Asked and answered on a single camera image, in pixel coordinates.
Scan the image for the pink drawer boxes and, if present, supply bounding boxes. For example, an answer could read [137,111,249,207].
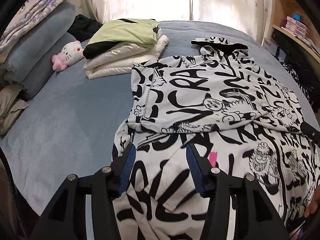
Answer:
[280,16,307,38]

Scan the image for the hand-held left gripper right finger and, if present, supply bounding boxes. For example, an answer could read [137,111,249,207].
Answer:
[186,144,288,240]

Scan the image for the beige pillow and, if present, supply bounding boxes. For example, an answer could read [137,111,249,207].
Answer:
[0,84,29,135]

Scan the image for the purple floral blanket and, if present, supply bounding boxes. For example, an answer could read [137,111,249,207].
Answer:
[0,0,78,55]

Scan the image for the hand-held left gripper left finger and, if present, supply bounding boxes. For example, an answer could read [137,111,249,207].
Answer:
[30,143,137,240]

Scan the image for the wooden bookshelf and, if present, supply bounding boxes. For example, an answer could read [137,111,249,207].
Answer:
[261,0,320,63]

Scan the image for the white labelled box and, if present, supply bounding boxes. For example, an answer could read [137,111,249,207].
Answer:
[262,39,273,53]

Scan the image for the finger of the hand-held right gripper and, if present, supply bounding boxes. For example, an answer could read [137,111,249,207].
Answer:
[301,121,320,145]

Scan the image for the grey-blue pillow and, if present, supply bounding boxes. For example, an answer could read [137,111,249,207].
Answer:
[5,3,77,80]
[12,32,78,100]

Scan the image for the white cat plush toy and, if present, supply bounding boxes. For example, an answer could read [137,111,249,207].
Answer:
[52,40,85,72]

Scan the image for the folded shiny cream puffer jacket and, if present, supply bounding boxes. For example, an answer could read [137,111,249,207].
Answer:
[84,41,160,80]

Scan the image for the folded white puffer jacket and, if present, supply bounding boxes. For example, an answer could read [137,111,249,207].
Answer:
[150,34,170,58]

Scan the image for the person's right hand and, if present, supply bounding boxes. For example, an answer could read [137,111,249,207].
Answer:
[304,187,320,218]

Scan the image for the white black graffiti print jacket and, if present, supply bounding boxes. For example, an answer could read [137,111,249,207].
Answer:
[112,37,320,240]

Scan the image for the black patterned garment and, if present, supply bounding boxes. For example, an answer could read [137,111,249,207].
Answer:
[282,62,313,100]

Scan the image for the folded light green jacket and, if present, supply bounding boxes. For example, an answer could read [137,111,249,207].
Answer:
[82,19,160,59]

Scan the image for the black cloth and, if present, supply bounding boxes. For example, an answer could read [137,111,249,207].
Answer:
[67,14,103,42]

